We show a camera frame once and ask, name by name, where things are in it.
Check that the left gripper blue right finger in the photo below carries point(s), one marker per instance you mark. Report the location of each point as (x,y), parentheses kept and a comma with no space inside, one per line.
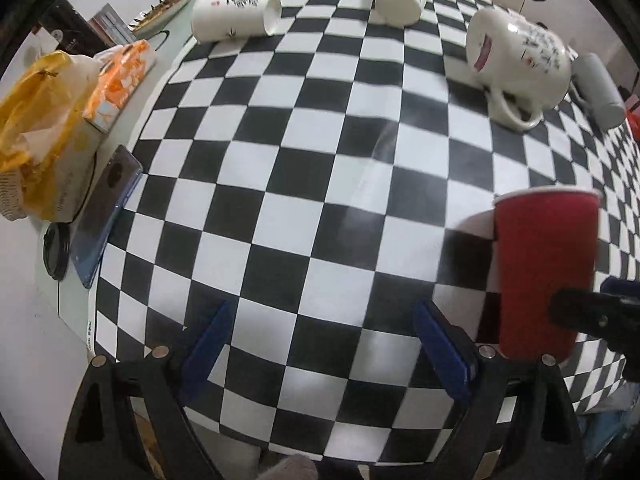
(474,376)

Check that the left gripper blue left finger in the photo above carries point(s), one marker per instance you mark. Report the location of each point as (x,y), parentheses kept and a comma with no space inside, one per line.
(174,377)

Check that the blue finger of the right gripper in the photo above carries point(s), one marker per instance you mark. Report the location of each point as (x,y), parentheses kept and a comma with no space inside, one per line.
(611,314)

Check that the red ribbed paper cup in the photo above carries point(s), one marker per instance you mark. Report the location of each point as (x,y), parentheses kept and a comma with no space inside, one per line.
(547,240)

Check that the white printed cup lying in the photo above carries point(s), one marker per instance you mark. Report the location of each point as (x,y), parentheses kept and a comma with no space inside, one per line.
(219,20)

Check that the black round lid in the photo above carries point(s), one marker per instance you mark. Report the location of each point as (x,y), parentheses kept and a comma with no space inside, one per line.
(56,250)

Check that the grey cylindrical bottle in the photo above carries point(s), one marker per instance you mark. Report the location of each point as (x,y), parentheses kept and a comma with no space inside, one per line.
(596,93)

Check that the dark blue smartphone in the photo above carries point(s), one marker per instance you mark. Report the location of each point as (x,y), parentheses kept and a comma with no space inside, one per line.
(111,193)

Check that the checkered black white tablecloth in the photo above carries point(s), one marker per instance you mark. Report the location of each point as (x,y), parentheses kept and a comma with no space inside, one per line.
(321,182)

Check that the yellow plastic bag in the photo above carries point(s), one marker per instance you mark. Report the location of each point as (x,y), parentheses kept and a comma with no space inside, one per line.
(47,146)

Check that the large white printed mug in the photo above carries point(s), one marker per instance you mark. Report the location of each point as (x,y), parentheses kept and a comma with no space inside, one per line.
(525,68)

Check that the orange tissue pack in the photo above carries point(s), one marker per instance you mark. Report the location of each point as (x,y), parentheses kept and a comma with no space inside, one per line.
(122,70)

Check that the plate with food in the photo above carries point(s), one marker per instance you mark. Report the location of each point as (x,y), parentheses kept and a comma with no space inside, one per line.
(155,16)

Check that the black box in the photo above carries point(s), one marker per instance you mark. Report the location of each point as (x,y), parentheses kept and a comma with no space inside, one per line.
(72,32)

